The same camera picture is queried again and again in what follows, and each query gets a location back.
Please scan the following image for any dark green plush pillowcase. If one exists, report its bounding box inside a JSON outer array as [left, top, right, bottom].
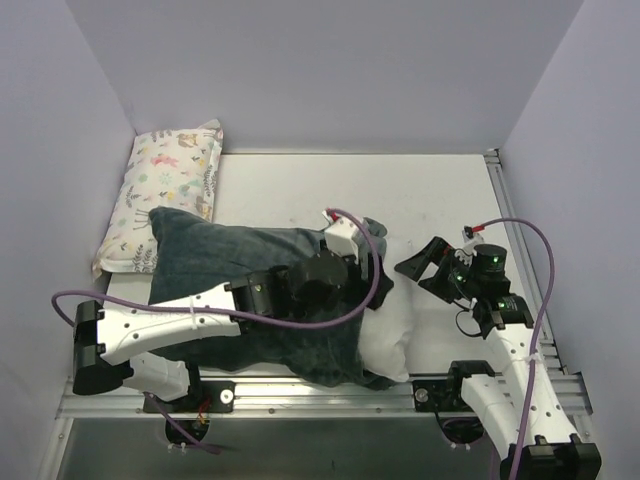
[[149, 207, 407, 390]]

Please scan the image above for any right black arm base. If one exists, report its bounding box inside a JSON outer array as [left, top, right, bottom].
[[411, 360, 495, 447]]

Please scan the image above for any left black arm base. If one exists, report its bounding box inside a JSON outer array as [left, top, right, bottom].
[[143, 365, 236, 455]]

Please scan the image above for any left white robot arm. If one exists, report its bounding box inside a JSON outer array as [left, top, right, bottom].
[[73, 247, 394, 411]]

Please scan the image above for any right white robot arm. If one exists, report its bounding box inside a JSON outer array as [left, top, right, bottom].
[[395, 234, 602, 479]]

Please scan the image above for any floral patterned white pillow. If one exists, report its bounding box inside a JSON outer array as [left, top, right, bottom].
[[92, 119, 224, 279]]

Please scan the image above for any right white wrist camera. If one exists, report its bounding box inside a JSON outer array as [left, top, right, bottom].
[[456, 226, 484, 265]]

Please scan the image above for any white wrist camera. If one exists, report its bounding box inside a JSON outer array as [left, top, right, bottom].
[[323, 209, 368, 259], [456, 226, 484, 265]]

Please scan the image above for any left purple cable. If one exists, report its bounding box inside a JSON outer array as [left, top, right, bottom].
[[51, 207, 384, 331]]

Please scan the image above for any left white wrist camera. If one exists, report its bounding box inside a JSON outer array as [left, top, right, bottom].
[[323, 209, 368, 259]]

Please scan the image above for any right side aluminium rail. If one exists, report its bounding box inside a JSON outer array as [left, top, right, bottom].
[[472, 149, 569, 376]]

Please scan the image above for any aluminium rail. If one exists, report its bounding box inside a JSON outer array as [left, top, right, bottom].
[[55, 375, 594, 420], [472, 149, 569, 376]]

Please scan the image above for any front aluminium rail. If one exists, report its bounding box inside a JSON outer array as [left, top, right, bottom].
[[55, 375, 594, 420]]

